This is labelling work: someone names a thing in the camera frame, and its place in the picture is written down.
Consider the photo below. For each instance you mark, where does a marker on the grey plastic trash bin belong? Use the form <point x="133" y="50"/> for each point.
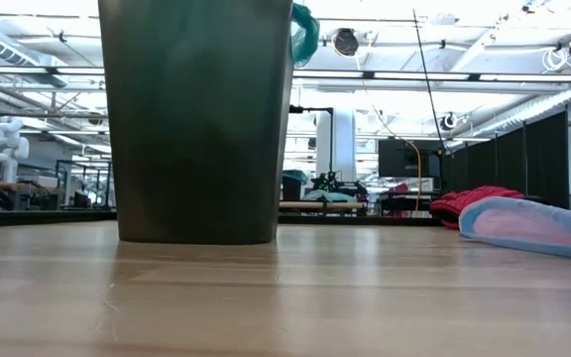
<point x="196" y="124"/>

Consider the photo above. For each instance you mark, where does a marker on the teal plastic trash bag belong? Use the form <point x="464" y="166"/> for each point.
<point x="305" y="35"/>

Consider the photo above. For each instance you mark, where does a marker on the pink trash bag blue hem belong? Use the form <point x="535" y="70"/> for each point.
<point x="538" y="228"/>

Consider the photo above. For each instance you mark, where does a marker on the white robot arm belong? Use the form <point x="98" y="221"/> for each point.
<point x="5" y="149"/>

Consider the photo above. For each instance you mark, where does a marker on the black background robot arm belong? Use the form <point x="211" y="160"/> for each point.
<point x="337" y="183"/>

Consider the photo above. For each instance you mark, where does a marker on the background bin with teal bag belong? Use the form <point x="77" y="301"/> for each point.
<point x="293" y="186"/>

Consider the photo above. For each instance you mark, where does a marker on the black bent pipe stand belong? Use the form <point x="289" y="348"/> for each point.
<point x="331" y="144"/>

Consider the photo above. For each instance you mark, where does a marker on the white building column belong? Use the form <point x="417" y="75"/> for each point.
<point x="342" y="144"/>

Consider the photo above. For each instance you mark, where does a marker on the red and black fabric bundle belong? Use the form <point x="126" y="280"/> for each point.
<point x="469" y="198"/>

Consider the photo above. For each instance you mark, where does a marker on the black partition curtain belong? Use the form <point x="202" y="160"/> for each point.
<point x="513" y="163"/>

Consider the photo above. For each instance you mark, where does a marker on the cluttered background workbench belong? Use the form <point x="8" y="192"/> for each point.
<point x="28" y="188"/>

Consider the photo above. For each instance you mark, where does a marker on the black wall screen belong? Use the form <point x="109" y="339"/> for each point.
<point x="407" y="158"/>

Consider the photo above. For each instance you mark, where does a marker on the white ventilation duct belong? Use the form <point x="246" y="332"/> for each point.
<point x="538" y="111"/>

